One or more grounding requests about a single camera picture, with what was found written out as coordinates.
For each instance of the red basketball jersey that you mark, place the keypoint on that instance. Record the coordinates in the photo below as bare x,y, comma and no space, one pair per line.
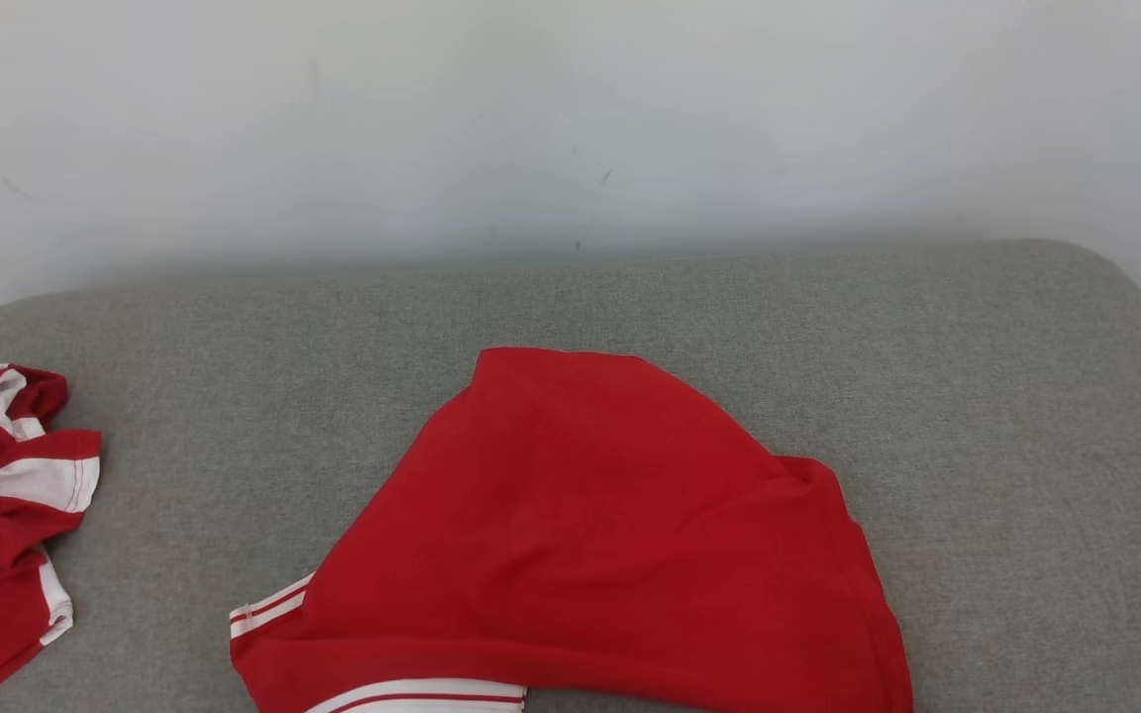
580,545

